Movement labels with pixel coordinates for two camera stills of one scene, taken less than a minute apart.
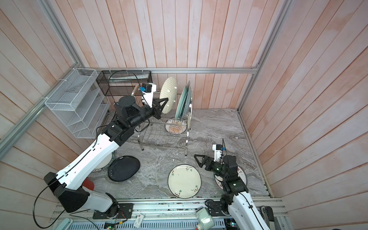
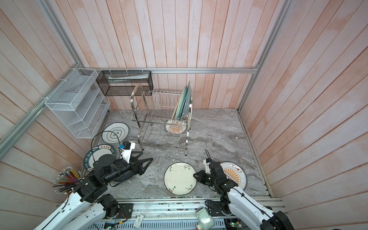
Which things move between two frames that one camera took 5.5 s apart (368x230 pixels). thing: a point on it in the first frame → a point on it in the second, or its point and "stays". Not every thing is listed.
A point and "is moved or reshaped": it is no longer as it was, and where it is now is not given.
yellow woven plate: [169, 89] → [175, 111]
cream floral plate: [184, 181] is moved or reshaped
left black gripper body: [155, 112] → [132, 167]
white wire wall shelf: [79, 102] stays
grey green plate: [188, 102] stays
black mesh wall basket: [122, 83] stays
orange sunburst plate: [175, 127] stays
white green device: [205, 221] stays
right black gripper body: [215, 166] → [206, 178]
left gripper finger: [161, 99] → [133, 158]
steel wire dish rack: [170, 131] stays
